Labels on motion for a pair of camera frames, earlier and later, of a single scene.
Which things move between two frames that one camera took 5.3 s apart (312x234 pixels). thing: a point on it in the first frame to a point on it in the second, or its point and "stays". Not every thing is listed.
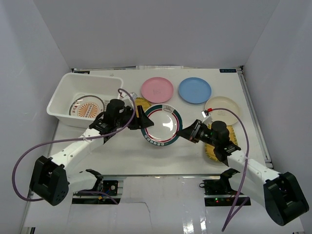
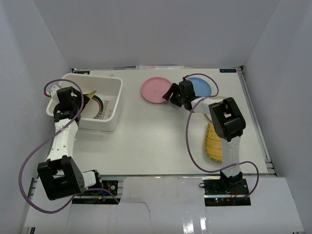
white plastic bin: x=71 y=86 stays
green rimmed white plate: x=167 y=121 to x=94 y=108
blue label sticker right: x=227 y=70 stays
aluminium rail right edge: x=242 y=73 stays
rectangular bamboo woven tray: x=209 y=147 stays
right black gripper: x=191 y=132 to x=175 y=88
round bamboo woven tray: x=141 y=102 to x=91 y=94
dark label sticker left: x=84 y=72 stays
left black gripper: x=136 y=118 to x=81 y=101
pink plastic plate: x=157 y=89 stays
